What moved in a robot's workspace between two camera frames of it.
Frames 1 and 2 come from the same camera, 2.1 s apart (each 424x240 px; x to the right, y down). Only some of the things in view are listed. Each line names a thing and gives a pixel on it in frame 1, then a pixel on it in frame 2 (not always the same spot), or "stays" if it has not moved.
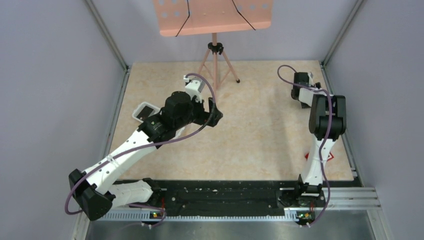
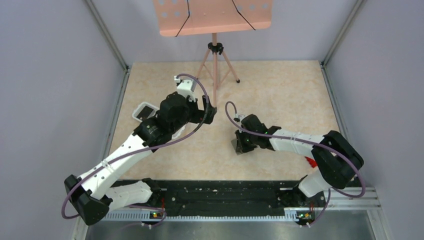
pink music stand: x=177 y=18 stays
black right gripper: x=298 y=79 to x=240 y=141
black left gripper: x=214 y=112 stays
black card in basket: x=144 y=113 stays
